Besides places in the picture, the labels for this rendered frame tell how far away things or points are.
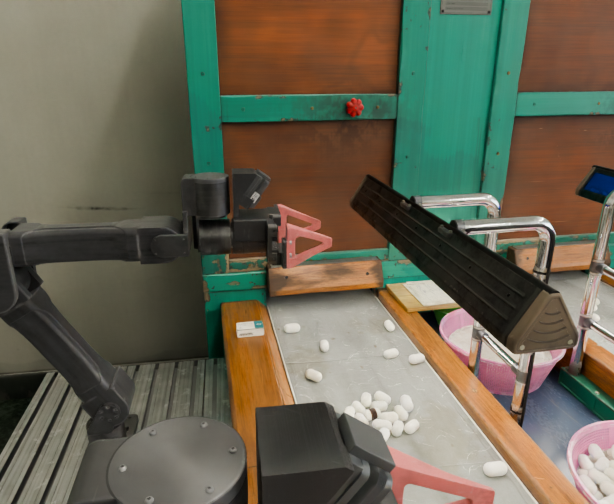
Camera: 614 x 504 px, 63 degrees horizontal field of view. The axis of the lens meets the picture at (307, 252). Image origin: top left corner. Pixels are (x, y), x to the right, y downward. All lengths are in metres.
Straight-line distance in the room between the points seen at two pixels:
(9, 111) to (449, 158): 1.52
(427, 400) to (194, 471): 0.81
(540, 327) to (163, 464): 0.44
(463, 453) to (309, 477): 0.71
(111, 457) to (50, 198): 1.93
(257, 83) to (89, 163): 1.02
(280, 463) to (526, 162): 1.33
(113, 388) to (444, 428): 0.57
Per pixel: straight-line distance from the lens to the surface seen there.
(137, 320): 2.26
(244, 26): 1.21
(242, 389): 0.98
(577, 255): 1.60
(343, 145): 1.26
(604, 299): 1.58
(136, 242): 0.79
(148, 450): 0.24
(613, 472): 0.97
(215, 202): 0.77
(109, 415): 0.94
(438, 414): 0.98
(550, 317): 0.59
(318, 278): 1.27
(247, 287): 1.31
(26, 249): 0.84
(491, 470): 0.88
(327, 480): 0.22
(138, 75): 2.01
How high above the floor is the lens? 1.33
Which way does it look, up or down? 20 degrees down
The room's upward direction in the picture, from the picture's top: straight up
